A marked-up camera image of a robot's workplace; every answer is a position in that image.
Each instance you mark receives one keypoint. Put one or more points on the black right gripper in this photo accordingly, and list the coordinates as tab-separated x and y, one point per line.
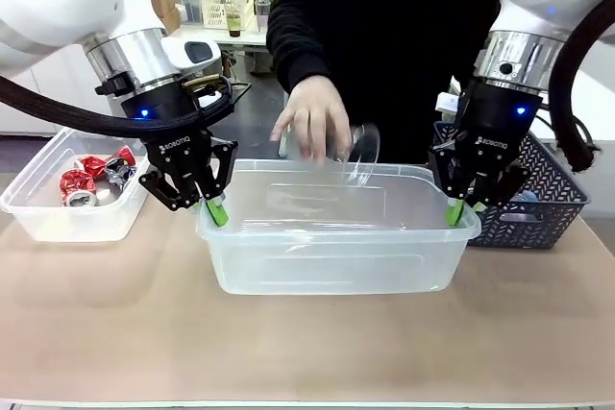
495	131

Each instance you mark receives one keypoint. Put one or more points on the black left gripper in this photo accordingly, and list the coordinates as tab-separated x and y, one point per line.
180	155

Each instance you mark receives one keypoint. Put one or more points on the crushed red drink can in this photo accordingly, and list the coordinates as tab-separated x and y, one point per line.
77	184
91	164
126	154

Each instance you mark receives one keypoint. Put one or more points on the crushed dark printed can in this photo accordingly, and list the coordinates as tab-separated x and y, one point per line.
117	172

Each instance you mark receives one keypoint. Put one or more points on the clear plastic cup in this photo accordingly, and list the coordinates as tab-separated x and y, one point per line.
365	146

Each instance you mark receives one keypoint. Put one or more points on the clear plastic container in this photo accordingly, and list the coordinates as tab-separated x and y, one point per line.
336	256
29	218

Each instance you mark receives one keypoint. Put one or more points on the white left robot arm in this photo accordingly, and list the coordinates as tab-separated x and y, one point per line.
72	2

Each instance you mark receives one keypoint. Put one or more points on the person's right forearm black sleeve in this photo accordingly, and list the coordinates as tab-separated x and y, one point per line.
298	50

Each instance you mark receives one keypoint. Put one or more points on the dark grey lattice basket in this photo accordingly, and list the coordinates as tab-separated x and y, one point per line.
552	199

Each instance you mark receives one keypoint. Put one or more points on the person's right hand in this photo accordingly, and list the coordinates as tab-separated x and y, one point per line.
314	117

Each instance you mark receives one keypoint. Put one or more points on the white desk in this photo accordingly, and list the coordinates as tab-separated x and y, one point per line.
240	40

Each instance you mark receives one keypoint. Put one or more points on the green drink cup with straw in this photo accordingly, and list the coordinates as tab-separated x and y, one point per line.
233	23

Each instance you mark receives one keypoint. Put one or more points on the white plastic crate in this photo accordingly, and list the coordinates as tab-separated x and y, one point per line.
218	4

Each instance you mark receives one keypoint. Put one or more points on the person's black torso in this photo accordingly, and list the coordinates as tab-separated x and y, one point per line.
394	21

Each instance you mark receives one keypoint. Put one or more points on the clear dome lid cup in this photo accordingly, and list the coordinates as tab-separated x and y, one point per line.
262	9

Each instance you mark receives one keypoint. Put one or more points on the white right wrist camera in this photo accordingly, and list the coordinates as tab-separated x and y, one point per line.
447	103

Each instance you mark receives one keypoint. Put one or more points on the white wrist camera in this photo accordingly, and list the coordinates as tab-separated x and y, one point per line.
192	52
447	103

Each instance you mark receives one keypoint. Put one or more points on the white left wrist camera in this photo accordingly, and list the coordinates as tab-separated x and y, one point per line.
192	52

